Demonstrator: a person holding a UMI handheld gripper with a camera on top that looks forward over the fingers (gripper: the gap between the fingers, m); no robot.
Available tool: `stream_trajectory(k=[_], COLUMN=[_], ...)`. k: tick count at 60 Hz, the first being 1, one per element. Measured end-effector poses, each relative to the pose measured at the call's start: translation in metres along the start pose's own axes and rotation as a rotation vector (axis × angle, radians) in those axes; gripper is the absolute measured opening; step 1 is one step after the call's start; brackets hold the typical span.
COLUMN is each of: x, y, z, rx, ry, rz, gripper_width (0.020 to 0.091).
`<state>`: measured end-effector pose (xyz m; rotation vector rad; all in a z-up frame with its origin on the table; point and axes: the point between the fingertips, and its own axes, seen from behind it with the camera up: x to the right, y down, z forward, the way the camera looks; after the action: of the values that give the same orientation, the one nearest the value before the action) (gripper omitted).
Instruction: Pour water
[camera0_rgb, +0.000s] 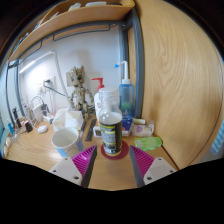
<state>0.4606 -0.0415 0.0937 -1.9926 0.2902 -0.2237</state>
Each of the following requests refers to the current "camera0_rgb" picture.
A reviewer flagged small blue bottle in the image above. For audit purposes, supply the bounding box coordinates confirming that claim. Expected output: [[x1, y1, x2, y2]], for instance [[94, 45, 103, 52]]
[[7, 122, 16, 136]]

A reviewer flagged white wall switch plate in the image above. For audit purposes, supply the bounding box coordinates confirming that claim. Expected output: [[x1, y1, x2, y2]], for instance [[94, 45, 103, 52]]
[[65, 70, 76, 88]]

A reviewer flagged small white oval case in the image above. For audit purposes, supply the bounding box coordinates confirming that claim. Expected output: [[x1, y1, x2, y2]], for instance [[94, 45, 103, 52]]
[[37, 124, 49, 134]]

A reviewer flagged white power strip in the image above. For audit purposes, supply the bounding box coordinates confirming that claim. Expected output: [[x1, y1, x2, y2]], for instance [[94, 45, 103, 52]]
[[42, 114, 55, 124]]

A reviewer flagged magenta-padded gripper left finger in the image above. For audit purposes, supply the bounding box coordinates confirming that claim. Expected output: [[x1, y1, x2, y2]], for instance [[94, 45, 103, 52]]
[[48, 144, 98, 188]]

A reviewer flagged blue long-spout wash bottle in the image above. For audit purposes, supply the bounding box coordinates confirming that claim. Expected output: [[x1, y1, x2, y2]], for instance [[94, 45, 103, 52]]
[[114, 60, 136, 118]]

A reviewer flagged black power cable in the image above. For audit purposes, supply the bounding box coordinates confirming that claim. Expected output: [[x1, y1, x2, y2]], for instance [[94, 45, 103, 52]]
[[43, 79, 69, 99]]

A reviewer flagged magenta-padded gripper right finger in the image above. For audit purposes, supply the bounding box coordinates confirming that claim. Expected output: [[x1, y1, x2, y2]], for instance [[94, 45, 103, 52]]
[[129, 145, 177, 188]]

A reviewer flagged green wipes packet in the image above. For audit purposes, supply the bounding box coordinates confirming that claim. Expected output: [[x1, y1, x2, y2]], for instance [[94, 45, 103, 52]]
[[133, 135, 164, 152]]

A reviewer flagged white tissue box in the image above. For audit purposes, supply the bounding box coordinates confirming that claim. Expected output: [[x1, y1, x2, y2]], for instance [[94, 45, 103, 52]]
[[52, 107, 84, 132]]

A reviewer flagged grey metal desk frame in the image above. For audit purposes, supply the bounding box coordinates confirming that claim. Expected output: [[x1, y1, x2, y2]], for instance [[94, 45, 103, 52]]
[[4, 6, 145, 128]]

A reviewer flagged clear bottle with dark label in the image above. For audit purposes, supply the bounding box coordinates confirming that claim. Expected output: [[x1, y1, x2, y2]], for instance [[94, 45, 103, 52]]
[[98, 87, 124, 158]]

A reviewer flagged striped hanging towel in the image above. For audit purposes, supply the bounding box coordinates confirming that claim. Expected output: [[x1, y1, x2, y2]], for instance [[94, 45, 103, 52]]
[[209, 123, 224, 156]]

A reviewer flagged small white digital clock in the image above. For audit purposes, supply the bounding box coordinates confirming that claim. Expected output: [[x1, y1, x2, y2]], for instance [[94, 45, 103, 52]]
[[93, 124, 103, 138]]

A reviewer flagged white wall socket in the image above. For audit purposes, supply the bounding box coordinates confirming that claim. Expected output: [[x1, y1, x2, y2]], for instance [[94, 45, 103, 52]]
[[42, 75, 56, 88]]

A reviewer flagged pink and white packet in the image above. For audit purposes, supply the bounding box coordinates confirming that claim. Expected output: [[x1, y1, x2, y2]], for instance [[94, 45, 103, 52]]
[[131, 120, 155, 137]]

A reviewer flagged wooden tree creature figurine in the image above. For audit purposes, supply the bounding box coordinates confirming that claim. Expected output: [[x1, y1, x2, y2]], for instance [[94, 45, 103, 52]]
[[68, 65, 96, 119]]

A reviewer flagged white and blue mug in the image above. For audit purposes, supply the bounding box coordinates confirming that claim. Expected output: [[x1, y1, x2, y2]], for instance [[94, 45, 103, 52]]
[[50, 126, 84, 158]]

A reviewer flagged white charger block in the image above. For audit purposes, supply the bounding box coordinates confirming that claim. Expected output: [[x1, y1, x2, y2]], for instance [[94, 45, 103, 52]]
[[32, 103, 45, 118]]

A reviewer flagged white red-pump lotion bottle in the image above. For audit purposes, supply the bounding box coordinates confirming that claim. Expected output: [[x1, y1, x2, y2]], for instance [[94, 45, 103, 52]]
[[91, 77, 106, 121]]

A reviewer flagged wooden shelf unit with items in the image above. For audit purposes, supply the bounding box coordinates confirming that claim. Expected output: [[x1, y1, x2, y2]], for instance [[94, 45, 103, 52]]
[[8, 0, 136, 63]]

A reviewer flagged black rectangular remote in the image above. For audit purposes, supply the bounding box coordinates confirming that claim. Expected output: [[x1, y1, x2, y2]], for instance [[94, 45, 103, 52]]
[[84, 118, 98, 142]]

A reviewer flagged black power adapter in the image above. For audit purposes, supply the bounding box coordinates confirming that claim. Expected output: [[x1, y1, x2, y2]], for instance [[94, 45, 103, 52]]
[[23, 120, 34, 133]]

